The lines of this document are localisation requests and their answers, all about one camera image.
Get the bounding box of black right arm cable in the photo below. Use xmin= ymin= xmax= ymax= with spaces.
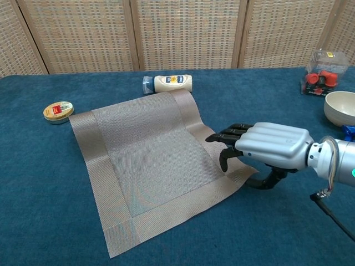
xmin=310 ymin=192 xmax=355 ymax=242

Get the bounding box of mayonnaise squeeze bottle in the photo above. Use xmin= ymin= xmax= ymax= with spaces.
xmin=142 ymin=74 xmax=194 ymax=94

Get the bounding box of blue felt table cover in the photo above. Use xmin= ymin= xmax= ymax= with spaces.
xmin=0 ymin=66 xmax=355 ymax=266

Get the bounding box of white bowl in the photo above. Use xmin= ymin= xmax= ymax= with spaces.
xmin=323 ymin=91 xmax=355 ymax=127

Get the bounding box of woven bamboo folding screen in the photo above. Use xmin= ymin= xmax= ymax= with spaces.
xmin=0 ymin=0 xmax=355 ymax=78

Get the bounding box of brown woven placemat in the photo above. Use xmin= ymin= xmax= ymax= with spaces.
xmin=68 ymin=88 xmax=259 ymax=259

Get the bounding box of round yellow tin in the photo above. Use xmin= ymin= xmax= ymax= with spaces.
xmin=43 ymin=101 xmax=75 ymax=125

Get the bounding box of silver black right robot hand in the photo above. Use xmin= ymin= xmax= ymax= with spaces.
xmin=205 ymin=122 xmax=316 ymax=191

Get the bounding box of clear box with red parts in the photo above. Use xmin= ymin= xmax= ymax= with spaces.
xmin=301 ymin=49 xmax=349 ymax=98

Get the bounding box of blue snack bar wrapper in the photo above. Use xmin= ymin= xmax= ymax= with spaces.
xmin=341 ymin=125 xmax=355 ymax=142

